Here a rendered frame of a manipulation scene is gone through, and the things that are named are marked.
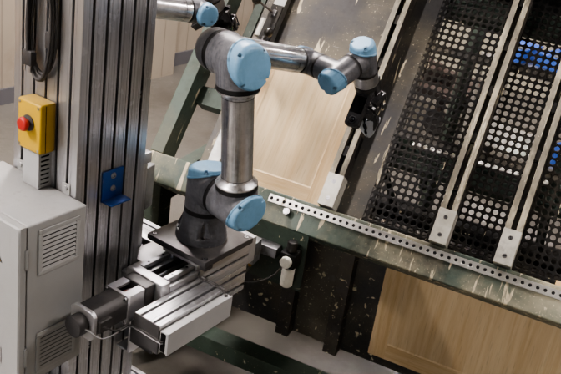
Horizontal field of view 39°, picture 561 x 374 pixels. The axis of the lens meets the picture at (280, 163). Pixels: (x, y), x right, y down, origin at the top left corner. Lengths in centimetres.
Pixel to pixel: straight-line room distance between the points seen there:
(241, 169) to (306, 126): 102
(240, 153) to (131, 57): 37
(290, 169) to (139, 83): 106
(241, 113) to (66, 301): 67
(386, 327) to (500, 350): 44
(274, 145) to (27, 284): 134
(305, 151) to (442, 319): 83
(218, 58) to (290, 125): 116
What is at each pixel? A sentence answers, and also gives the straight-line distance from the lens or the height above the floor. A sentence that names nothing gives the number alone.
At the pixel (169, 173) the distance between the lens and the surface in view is 317.
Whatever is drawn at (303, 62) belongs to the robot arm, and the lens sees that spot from 230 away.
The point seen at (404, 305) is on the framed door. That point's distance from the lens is 321.
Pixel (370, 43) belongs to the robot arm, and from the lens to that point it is 230.
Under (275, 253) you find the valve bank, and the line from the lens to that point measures 296.
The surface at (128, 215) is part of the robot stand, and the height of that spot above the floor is 111.
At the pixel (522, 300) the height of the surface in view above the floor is 84.
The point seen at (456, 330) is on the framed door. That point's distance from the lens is 319.
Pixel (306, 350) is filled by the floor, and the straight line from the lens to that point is 373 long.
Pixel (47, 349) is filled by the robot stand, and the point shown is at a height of 85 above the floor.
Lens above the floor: 219
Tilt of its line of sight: 23 degrees down
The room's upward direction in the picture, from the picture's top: 9 degrees clockwise
